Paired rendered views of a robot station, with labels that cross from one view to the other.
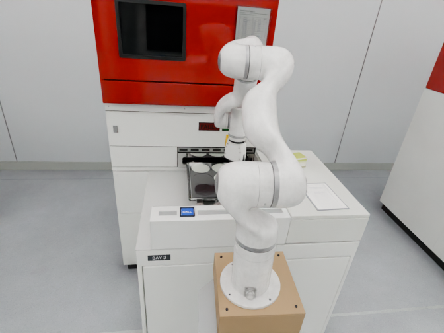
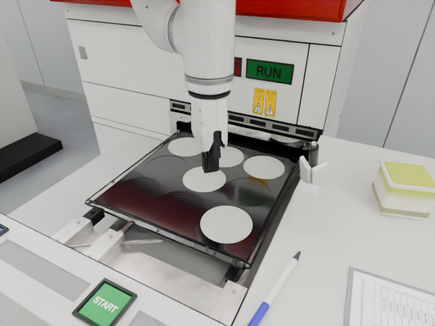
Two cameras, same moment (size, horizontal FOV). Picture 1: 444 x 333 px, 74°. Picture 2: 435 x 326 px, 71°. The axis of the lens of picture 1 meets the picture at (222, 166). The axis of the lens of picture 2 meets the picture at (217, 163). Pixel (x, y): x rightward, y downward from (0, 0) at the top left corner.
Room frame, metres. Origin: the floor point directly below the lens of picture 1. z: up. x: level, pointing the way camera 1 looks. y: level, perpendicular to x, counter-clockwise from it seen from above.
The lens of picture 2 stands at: (0.87, -0.38, 1.32)
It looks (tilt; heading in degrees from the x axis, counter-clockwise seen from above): 34 degrees down; 37
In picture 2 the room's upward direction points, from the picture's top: straight up
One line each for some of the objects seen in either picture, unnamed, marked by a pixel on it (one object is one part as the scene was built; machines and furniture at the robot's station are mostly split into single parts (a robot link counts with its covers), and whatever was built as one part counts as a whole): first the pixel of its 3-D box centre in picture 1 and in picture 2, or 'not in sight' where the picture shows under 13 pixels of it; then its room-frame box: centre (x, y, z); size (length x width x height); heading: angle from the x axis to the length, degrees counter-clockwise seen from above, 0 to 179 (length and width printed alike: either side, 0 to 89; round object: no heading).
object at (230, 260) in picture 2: (228, 198); (158, 230); (1.13, -0.05, 0.90); 0.38 x 0.01 x 0.01; 100
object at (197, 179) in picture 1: (223, 178); (204, 179); (1.31, -0.01, 0.90); 0.34 x 0.34 x 0.01; 10
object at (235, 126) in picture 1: (238, 119); (206, 29); (1.27, -0.06, 1.23); 0.09 x 0.08 x 0.13; 92
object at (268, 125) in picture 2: (216, 149); (236, 118); (1.52, 0.04, 0.96); 0.44 x 0.01 x 0.02; 100
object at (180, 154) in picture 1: (215, 160); (235, 139); (1.51, 0.04, 0.89); 0.44 x 0.02 x 0.10; 100
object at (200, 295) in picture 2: not in sight; (139, 279); (1.05, -0.08, 0.87); 0.36 x 0.08 x 0.03; 100
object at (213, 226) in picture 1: (219, 225); (53, 297); (0.94, -0.01, 0.89); 0.55 x 0.09 x 0.14; 100
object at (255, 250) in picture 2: not in sight; (279, 203); (1.34, -0.19, 0.90); 0.37 x 0.01 x 0.01; 10
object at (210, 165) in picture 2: not in sight; (212, 161); (1.26, -0.07, 0.99); 0.03 x 0.03 x 0.07; 53
